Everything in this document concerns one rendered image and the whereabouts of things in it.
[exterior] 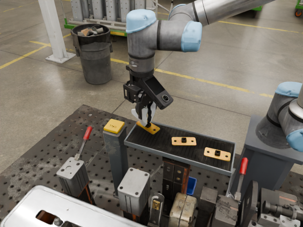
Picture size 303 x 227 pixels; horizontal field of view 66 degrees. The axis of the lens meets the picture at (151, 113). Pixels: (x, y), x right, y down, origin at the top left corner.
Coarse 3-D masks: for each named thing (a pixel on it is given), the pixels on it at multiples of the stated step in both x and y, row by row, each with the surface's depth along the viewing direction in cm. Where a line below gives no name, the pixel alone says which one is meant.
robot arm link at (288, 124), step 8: (296, 104) 68; (280, 112) 77; (288, 112) 70; (296, 112) 67; (280, 120) 77; (288, 120) 70; (296, 120) 67; (288, 128) 71; (296, 128) 68; (288, 136) 70; (296, 136) 67; (296, 144) 69
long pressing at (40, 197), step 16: (32, 192) 84; (48, 192) 84; (16, 208) 80; (32, 208) 80; (48, 208) 80; (64, 208) 80; (80, 208) 80; (96, 208) 79; (0, 224) 76; (16, 224) 75; (32, 224) 75; (48, 224) 75; (80, 224) 75; (96, 224) 75; (112, 224) 75; (128, 224) 75
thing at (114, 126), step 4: (112, 120) 91; (116, 120) 91; (108, 124) 89; (112, 124) 89; (116, 124) 89; (120, 124) 89; (104, 128) 88; (108, 128) 87; (112, 128) 87; (116, 128) 87; (120, 128) 88; (116, 132) 86
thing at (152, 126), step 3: (138, 123) 81; (147, 123) 80; (150, 123) 80; (141, 126) 80; (147, 126) 79; (150, 126) 80; (153, 126) 80; (156, 126) 80; (147, 129) 79; (150, 129) 79; (153, 129) 79; (156, 129) 79; (159, 129) 79; (150, 132) 78; (153, 132) 78
